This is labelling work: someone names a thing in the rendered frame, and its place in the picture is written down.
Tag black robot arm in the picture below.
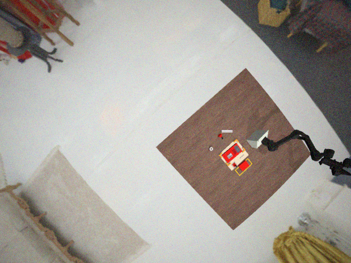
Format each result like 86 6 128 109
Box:
261 130 341 176

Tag cream flat plate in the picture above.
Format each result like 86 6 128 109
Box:
219 139 248 171

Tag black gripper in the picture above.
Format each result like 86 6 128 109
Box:
329 158 351 176

